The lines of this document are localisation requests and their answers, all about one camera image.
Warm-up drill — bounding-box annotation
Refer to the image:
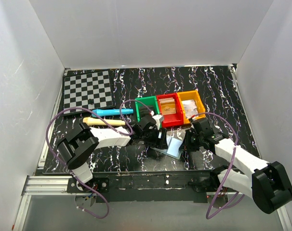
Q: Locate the green card holder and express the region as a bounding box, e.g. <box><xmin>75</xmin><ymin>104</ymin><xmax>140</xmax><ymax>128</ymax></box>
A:
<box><xmin>152</xmin><ymin>135</ymin><xmax>183</xmax><ymax>160</ymax></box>

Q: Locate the green plastic bin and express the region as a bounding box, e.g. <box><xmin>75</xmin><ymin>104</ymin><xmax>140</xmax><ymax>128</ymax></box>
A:
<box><xmin>135</xmin><ymin>96</ymin><xmax>160</xmax><ymax>122</ymax></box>

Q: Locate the yellow plastic bin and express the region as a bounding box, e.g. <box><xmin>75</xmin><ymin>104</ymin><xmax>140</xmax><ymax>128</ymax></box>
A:
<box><xmin>177</xmin><ymin>90</ymin><xmax>206</xmax><ymax>124</ymax></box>

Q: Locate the red plastic bin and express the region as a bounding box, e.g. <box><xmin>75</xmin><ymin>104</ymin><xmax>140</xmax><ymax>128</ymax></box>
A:
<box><xmin>156</xmin><ymin>93</ymin><xmax>184</xmax><ymax>128</ymax></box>

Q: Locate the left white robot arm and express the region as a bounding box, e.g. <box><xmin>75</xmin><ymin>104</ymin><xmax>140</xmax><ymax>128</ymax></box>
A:
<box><xmin>57</xmin><ymin>114</ymin><xmax>168</xmax><ymax>183</ymax></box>

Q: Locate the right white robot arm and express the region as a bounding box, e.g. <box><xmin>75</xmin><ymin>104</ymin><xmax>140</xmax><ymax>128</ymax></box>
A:
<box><xmin>179</xmin><ymin>117</ymin><xmax>292</xmax><ymax>214</ymax></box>

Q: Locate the black card in green bin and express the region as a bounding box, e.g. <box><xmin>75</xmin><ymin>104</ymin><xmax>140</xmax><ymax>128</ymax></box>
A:
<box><xmin>138</xmin><ymin>105</ymin><xmax>156</xmax><ymax>118</ymax></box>

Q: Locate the white card in yellow bin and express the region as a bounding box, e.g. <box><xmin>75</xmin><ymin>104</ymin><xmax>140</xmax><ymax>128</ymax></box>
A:
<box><xmin>182</xmin><ymin>100</ymin><xmax>198</xmax><ymax>114</ymax></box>

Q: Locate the orange card in red bin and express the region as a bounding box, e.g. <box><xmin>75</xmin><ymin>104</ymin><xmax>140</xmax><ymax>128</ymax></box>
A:
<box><xmin>159</xmin><ymin>97</ymin><xmax>176</xmax><ymax>116</ymax></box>

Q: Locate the blue plastic crayon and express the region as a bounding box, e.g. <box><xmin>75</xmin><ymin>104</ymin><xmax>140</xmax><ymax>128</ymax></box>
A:
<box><xmin>92</xmin><ymin>108</ymin><xmax>134</xmax><ymax>117</ymax></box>

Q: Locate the cream plastic crayon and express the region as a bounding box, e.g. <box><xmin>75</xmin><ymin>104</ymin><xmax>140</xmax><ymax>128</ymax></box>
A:
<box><xmin>83</xmin><ymin>117</ymin><xmax>125</xmax><ymax>127</ymax></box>

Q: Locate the checkered chessboard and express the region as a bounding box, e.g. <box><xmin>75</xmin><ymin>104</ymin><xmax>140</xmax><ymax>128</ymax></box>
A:
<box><xmin>62</xmin><ymin>70</ymin><xmax>116</xmax><ymax>115</ymax></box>

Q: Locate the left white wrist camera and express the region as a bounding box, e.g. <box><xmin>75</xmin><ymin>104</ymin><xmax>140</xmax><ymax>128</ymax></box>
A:
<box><xmin>152</xmin><ymin>114</ymin><xmax>164</xmax><ymax>129</ymax></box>

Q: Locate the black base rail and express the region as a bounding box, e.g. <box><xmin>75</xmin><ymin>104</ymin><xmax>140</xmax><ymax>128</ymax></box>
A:
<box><xmin>66</xmin><ymin>168</ymin><xmax>239</xmax><ymax>205</ymax></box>

